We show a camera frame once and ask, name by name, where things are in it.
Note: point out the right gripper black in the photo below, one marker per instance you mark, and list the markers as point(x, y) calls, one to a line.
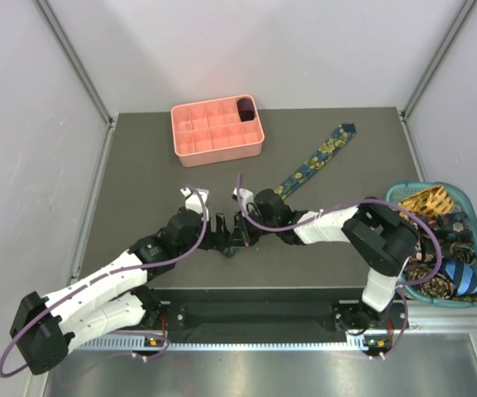
point(240, 236)

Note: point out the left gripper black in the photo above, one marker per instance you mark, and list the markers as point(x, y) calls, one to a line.
point(214, 239)

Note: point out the blue yellow floral tie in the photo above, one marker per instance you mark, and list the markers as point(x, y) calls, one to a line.
point(321, 156)

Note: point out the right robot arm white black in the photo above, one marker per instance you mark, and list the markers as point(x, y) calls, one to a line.
point(380, 235)

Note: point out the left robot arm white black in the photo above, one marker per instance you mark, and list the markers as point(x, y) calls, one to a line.
point(47, 328)

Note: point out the pink compartment organizer box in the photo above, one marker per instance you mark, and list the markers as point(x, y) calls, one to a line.
point(210, 131)

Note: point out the rolled red blue tie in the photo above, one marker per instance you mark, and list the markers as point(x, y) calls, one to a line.
point(246, 109)

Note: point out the teal plastic basket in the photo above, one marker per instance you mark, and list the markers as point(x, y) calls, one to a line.
point(457, 251)

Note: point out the pink floral dark tie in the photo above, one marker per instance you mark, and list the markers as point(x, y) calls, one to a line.
point(420, 254)

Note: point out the orange patterned tie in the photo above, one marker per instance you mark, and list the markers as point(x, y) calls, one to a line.
point(429, 203)

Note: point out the brown paisley rolled tie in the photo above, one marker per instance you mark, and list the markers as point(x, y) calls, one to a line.
point(440, 286)

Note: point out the dark floral navy tie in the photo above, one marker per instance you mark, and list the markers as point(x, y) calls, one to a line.
point(451, 228)

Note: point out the blue striped tie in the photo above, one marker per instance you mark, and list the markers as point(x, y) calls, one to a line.
point(462, 276)

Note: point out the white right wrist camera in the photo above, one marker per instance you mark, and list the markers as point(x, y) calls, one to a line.
point(243, 196)

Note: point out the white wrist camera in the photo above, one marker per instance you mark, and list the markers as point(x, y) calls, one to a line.
point(196, 202)
point(243, 196)

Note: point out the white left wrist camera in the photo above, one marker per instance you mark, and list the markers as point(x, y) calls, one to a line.
point(196, 202)

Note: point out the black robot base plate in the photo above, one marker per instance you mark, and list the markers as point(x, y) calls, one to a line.
point(235, 314)

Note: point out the slotted grey cable duct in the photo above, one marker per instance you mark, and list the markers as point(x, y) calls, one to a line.
point(139, 343)

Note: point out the left aluminium frame post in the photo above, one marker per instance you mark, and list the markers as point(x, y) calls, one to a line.
point(52, 21)

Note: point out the aluminium frame post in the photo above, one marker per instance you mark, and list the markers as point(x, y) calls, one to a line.
point(450, 37)
point(52, 21)

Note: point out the right aluminium frame post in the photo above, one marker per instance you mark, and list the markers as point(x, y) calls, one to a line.
point(450, 37)

